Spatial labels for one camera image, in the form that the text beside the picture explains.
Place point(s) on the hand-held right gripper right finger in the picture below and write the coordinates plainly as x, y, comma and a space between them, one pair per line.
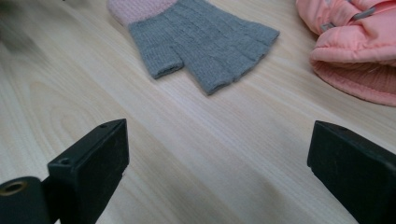
355, 168

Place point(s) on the grey and pink knit glove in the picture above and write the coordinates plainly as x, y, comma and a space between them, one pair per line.
202, 40

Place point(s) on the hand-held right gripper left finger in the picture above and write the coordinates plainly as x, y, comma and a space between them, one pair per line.
90, 168

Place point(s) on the pink padded glove with print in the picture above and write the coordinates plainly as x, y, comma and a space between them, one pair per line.
355, 46

